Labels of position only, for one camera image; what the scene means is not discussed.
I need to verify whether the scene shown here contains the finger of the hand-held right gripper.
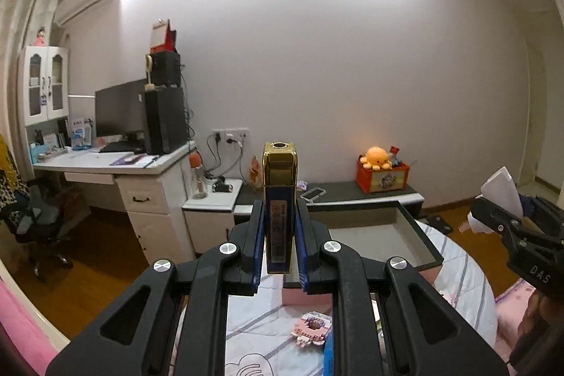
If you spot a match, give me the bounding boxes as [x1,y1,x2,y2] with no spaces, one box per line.
[469,195,524,238]
[520,193,564,227]

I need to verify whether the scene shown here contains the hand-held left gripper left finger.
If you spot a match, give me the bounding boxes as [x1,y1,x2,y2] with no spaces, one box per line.
[46,200,267,376]

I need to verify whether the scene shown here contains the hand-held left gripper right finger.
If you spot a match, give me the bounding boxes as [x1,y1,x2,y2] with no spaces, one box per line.
[296,200,507,376]

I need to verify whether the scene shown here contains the white paper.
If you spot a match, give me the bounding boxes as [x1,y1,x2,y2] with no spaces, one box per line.
[458,167,524,234]

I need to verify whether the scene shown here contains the gold capped blue bottle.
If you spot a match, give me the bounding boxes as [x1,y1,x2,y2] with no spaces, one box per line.
[263,142,297,275]

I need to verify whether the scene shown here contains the grey cardboard box dark rim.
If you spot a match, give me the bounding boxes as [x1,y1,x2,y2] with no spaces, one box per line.
[282,200,443,293]

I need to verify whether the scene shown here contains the person's right hand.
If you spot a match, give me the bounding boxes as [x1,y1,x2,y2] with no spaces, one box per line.
[519,291,553,344]

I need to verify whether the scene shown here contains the pink box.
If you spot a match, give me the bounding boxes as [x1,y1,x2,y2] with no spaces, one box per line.
[282,266,442,307]

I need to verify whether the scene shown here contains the black floor scale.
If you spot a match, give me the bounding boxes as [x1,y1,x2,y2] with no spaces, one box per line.
[425,215,454,236]

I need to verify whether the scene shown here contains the pink blanket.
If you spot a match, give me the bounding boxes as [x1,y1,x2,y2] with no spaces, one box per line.
[493,281,564,363]

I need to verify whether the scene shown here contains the small white side cabinet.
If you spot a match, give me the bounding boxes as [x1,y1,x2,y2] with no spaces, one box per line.
[182,178,244,259]

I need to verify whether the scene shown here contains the striped white bedsheet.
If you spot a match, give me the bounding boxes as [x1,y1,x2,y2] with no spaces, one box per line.
[225,222,498,376]

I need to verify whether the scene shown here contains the low grey top bench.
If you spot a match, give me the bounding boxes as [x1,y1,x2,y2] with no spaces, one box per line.
[233,180,426,227]

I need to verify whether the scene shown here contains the pink building block toy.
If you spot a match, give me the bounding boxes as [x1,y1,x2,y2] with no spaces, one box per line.
[291,312,332,348]

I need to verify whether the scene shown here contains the orange snack bag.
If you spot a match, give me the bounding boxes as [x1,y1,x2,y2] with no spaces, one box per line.
[249,156,264,188]

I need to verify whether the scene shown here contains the clear bottle orange cap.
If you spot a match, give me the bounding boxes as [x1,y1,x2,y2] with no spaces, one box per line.
[189,153,209,201]

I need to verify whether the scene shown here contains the red printed storage box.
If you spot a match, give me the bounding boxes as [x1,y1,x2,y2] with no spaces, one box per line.
[356,160,410,195]

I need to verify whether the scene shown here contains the blue packet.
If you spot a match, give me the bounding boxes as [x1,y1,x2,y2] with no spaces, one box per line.
[323,334,336,376]

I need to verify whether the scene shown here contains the orange octopus plush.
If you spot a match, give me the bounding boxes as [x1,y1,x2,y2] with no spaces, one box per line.
[359,146,391,172]

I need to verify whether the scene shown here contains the white computer desk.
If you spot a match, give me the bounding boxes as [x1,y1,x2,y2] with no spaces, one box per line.
[33,140,197,266]

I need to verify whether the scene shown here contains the purple mouse pad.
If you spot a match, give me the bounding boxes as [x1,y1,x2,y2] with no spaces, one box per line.
[110,153,160,168]

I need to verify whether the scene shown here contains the black computer tower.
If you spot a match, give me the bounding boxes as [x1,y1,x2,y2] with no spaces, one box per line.
[145,85,189,155]

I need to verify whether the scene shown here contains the black keyboard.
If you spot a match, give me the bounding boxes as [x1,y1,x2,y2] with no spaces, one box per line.
[99,141,145,154]

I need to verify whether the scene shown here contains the black computer monitor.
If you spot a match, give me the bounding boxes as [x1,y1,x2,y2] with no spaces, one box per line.
[94,79,149,152]

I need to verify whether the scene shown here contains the black speaker box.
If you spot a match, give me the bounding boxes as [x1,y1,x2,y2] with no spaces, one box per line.
[152,50,182,88]

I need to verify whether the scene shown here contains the blue white carton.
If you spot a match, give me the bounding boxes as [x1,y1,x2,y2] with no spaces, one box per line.
[70,118,95,150]

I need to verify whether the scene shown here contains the black office chair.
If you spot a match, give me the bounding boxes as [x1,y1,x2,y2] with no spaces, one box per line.
[0,173,75,282]

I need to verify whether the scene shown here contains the red desk calendar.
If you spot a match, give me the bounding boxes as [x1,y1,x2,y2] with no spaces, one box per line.
[150,18,178,54]

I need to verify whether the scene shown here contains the yellow patterned cloth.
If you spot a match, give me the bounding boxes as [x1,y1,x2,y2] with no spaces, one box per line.
[0,134,31,236]

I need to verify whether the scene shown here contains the white glass door cabinet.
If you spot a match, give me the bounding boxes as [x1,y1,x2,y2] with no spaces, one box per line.
[18,45,71,128]

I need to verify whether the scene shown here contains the black power cables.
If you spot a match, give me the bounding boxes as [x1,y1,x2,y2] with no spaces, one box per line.
[204,134,246,184]

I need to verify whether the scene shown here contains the white wall outlet strip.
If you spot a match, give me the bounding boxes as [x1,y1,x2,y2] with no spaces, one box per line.
[211,128,251,145]

